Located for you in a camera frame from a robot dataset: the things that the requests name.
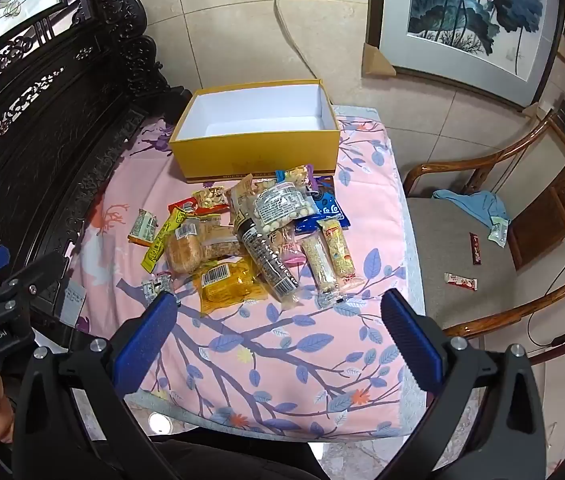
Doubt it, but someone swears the blue cloth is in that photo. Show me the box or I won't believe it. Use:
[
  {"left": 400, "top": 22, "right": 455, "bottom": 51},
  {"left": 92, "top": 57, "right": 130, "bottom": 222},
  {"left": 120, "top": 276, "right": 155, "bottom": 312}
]
[{"left": 432, "top": 189, "right": 512, "bottom": 228}]

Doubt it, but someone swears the small green orange packet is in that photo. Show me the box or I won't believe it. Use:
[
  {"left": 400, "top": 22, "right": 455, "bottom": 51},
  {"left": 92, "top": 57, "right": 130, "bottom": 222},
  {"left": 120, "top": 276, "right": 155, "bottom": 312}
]
[{"left": 127, "top": 208, "right": 159, "bottom": 247}]

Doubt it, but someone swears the small clear packet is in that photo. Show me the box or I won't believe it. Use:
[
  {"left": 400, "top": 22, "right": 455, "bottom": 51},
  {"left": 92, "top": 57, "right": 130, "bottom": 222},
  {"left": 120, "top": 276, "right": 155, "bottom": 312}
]
[{"left": 141, "top": 271, "right": 179, "bottom": 306}]

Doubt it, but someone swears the black cable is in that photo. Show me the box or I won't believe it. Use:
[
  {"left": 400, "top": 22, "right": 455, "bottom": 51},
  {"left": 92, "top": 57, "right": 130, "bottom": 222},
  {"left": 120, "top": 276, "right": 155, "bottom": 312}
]
[{"left": 527, "top": 210, "right": 565, "bottom": 346}]

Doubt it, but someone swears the black tube snack packet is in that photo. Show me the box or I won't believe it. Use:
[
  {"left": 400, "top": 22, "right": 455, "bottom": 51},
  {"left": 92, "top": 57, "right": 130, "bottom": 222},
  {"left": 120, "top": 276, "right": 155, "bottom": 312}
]
[{"left": 235, "top": 215, "right": 300, "bottom": 306}]

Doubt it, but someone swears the yellow green long packet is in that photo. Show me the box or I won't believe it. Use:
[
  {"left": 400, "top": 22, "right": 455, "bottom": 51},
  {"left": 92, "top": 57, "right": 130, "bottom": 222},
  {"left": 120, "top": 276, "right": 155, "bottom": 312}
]
[{"left": 142, "top": 207, "right": 188, "bottom": 273}]

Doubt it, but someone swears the wooden armchair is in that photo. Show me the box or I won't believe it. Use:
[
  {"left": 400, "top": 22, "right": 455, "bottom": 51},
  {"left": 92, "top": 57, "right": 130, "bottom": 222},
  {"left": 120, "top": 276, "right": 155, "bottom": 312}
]
[{"left": 402, "top": 105, "right": 565, "bottom": 366}]

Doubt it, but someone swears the blue cookie packet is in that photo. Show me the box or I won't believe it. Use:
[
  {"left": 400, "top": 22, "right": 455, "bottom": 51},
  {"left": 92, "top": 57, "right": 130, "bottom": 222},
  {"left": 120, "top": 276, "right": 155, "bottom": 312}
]
[{"left": 307, "top": 176, "right": 352, "bottom": 228}]

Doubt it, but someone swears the grey power cable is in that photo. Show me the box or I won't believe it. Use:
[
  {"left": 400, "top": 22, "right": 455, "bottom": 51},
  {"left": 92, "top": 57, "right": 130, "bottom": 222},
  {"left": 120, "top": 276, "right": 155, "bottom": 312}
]
[{"left": 275, "top": 0, "right": 320, "bottom": 81}]

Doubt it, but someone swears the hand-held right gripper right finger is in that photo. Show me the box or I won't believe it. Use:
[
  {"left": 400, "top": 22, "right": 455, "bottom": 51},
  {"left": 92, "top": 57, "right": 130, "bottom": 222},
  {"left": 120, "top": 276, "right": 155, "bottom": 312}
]
[{"left": 379, "top": 289, "right": 553, "bottom": 480}]

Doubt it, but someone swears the peanut snack packet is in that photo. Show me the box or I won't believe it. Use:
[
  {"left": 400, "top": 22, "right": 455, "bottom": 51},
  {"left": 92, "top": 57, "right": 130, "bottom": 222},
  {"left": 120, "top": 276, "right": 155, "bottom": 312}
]
[{"left": 191, "top": 185, "right": 230, "bottom": 213}]

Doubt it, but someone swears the dark carved wooden bench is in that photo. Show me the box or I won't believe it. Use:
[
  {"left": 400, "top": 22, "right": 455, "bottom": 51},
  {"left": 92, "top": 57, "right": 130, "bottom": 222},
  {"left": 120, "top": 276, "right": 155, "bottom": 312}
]
[{"left": 0, "top": 0, "right": 198, "bottom": 361}]

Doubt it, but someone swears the yellow cardboard box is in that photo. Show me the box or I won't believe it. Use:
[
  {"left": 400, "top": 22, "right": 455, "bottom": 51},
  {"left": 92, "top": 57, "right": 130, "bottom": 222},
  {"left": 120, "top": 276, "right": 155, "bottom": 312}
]
[{"left": 168, "top": 78, "right": 341, "bottom": 183}]

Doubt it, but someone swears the purple blue snack packet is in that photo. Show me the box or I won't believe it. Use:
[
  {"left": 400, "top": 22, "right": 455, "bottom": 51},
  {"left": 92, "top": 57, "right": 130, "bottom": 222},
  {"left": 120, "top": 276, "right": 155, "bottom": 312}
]
[{"left": 276, "top": 164, "right": 315, "bottom": 192}]

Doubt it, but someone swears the bread bun packet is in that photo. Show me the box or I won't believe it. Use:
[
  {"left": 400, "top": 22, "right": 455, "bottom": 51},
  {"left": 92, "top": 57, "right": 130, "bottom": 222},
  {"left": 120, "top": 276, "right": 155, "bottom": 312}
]
[{"left": 166, "top": 217, "right": 206, "bottom": 276}]

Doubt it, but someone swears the green snack packet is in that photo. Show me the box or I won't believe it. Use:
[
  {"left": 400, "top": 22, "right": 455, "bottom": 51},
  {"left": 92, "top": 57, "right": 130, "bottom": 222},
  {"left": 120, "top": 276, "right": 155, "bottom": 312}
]
[{"left": 488, "top": 215, "right": 510, "bottom": 248}]

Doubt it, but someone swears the clear brown cracker packet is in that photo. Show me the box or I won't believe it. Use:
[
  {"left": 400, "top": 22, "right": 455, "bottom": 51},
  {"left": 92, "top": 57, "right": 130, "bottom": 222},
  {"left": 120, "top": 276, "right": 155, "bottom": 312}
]
[{"left": 197, "top": 215, "right": 243, "bottom": 261}]

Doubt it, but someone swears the brown cookie packet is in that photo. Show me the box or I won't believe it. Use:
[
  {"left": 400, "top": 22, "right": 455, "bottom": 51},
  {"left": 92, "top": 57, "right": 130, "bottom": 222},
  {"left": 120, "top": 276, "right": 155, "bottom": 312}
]
[{"left": 312, "top": 176, "right": 337, "bottom": 198}]

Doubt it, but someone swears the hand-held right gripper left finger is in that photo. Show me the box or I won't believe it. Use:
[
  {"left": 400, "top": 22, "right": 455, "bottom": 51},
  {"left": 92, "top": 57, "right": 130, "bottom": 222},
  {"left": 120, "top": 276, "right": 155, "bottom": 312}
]
[{"left": 10, "top": 290, "right": 179, "bottom": 480}]

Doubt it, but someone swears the pink snack packet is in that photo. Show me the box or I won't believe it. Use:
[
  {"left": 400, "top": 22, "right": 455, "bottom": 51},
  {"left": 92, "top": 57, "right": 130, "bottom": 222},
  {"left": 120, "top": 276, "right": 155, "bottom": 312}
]
[{"left": 272, "top": 227, "right": 308, "bottom": 266}]

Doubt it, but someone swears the white red candy packet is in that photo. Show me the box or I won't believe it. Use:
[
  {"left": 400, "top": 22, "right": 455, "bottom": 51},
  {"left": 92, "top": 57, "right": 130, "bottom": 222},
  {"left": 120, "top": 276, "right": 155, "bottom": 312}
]
[{"left": 444, "top": 272, "right": 478, "bottom": 292}]

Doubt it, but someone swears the cardboard corner protector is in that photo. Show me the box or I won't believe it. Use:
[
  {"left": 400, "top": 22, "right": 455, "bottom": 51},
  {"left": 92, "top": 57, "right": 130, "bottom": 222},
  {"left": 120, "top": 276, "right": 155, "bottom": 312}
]
[
  {"left": 361, "top": 42, "right": 397, "bottom": 78},
  {"left": 522, "top": 102, "right": 553, "bottom": 122}
]

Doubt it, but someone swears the framed lotus painting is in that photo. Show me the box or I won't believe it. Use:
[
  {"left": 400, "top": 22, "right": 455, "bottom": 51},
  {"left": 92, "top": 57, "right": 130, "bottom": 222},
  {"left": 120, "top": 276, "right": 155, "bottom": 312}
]
[{"left": 366, "top": 0, "right": 565, "bottom": 111}]

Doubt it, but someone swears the clear bag of white balls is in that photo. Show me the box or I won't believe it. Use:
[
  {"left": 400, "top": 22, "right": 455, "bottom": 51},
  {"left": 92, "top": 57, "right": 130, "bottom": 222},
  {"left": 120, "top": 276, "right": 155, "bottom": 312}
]
[{"left": 253, "top": 182, "right": 319, "bottom": 236}]

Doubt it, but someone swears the yellow barcode snack packet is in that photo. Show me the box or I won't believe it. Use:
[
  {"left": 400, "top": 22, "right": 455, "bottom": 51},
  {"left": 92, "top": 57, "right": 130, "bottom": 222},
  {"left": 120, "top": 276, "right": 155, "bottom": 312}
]
[{"left": 197, "top": 257, "right": 269, "bottom": 317}]

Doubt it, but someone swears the white paper label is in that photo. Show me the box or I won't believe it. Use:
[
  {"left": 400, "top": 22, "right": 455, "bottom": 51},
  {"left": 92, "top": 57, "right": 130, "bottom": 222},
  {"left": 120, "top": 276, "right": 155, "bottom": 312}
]
[{"left": 60, "top": 282, "right": 86, "bottom": 326}]

